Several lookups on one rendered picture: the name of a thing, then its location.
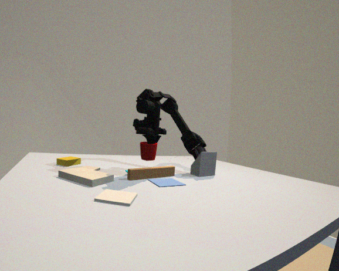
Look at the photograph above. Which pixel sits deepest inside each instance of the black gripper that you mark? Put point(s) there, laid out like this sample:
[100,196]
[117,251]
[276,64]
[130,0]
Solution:
[152,129]

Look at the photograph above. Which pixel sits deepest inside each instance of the yellow rectangular block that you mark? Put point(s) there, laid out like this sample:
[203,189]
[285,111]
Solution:
[68,161]

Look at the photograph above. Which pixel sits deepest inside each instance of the tan wooden bar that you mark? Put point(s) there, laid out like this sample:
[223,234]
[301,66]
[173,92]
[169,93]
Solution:
[150,173]

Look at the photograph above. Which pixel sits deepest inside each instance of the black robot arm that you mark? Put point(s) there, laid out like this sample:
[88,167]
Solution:
[148,102]

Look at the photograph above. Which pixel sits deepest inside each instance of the red cup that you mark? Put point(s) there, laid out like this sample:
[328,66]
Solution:
[148,151]

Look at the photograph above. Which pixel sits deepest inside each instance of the beige flat slab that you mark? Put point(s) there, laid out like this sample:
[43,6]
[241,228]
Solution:
[116,197]

